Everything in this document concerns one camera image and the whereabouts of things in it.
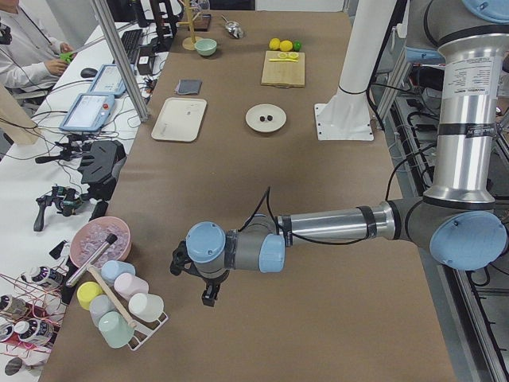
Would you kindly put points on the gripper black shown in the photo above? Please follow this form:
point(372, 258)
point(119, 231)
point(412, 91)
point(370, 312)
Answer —
point(211, 283)

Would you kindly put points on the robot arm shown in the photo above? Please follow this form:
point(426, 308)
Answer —
point(453, 220)

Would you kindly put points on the cream rabbit tray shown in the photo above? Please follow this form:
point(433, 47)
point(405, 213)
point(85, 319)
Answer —
point(179, 120)

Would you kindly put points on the white cup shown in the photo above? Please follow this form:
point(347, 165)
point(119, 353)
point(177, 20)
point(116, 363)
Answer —
point(147, 307)

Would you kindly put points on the white cup rack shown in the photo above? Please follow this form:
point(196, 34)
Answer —
point(143, 331)

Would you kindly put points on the pink cup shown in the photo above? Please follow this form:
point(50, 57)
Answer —
point(127, 285)

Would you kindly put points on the mint cup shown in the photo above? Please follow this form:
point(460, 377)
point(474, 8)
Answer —
point(115, 329)

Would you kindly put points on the blue cup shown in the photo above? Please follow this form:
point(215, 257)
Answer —
point(112, 269)

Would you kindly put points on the grey cup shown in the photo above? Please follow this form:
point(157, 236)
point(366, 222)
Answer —
point(100, 306)

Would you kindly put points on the metal muddler black tip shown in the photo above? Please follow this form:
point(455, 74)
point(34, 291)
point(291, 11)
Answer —
point(73, 279)

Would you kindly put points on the yellow cup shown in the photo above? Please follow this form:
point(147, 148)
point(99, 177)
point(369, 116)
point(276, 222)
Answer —
point(87, 292)

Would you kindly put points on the pink bowl with ice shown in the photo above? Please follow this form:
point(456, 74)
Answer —
point(94, 233)

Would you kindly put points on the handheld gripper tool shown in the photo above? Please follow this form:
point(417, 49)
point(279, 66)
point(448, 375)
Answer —
point(65, 199)

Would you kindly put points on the bottle rack with bottles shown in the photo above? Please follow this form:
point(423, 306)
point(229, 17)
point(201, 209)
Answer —
point(34, 307)

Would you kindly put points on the round cream plate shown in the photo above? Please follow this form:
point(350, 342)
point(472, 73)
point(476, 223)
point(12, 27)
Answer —
point(265, 109)

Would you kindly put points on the grey folded cloth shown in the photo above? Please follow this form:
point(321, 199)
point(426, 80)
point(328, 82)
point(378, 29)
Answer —
point(188, 87)

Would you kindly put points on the teach pendant near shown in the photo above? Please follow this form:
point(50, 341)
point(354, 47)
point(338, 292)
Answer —
point(89, 112)

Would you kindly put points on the teach pendant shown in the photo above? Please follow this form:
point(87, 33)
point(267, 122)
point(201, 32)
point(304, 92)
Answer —
point(89, 112)
point(108, 80)

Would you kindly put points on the wooden cutting board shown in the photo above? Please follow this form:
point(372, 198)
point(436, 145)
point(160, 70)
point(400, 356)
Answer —
point(284, 74)

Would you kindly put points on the teach pendant far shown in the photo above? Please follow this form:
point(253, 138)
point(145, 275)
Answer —
point(108, 80)

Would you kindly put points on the mint green bowl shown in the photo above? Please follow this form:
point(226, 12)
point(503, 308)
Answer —
point(205, 47)

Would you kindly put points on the yellow plastic knife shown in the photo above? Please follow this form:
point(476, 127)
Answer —
point(283, 60)

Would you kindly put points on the wooden mug tree stand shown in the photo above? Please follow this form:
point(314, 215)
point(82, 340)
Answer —
point(189, 42)

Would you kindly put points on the black computer mouse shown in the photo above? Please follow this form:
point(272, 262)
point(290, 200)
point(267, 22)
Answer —
point(88, 73)

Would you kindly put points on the yellow lemon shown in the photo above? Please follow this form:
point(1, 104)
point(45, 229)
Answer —
point(286, 46)
point(274, 44)

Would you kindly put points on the black keyboard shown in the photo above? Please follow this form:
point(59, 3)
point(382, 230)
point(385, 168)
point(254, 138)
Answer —
point(131, 40)

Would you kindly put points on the metal scoop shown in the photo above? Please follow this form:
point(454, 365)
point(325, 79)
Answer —
point(233, 28)

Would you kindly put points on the person in white shirt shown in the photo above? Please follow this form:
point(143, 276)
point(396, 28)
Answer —
point(31, 61)

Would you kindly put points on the black camera stand device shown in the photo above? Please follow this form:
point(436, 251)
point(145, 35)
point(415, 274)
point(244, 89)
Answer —
point(100, 168)

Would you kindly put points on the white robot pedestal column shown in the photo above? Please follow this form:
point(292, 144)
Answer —
point(346, 116)

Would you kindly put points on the aluminium frame post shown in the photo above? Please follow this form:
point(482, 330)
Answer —
point(107, 24)

